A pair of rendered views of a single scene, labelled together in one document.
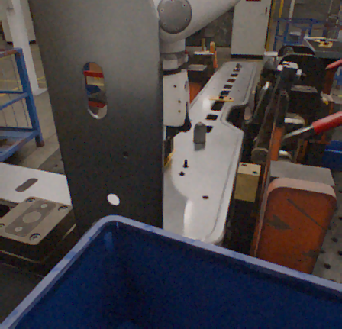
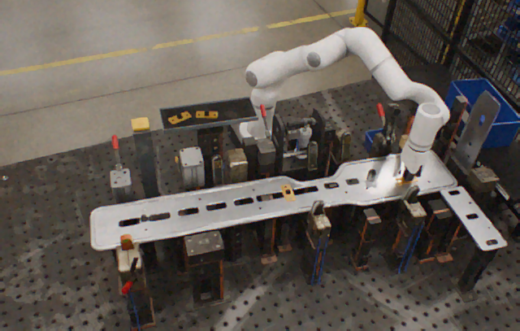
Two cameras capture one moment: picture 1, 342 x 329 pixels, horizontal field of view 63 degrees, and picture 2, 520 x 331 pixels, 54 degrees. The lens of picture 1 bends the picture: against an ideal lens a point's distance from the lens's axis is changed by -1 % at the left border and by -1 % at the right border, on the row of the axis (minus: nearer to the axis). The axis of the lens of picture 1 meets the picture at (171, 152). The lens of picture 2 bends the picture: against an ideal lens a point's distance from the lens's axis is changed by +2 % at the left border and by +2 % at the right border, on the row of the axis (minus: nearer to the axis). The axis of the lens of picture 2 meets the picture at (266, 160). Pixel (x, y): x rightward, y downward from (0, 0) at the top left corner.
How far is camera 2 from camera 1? 2.23 m
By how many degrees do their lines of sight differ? 93
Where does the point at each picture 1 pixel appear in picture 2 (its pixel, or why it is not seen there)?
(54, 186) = (461, 206)
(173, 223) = (434, 161)
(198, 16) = not seen: hidden behind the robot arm
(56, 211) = (477, 171)
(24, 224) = (488, 172)
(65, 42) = (489, 115)
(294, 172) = (461, 99)
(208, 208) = not seen: hidden behind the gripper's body
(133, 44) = (479, 105)
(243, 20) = not seen: outside the picture
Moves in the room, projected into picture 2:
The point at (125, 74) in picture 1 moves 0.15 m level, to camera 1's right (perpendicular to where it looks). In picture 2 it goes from (478, 111) to (447, 91)
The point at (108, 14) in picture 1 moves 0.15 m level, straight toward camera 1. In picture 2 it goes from (484, 103) to (504, 87)
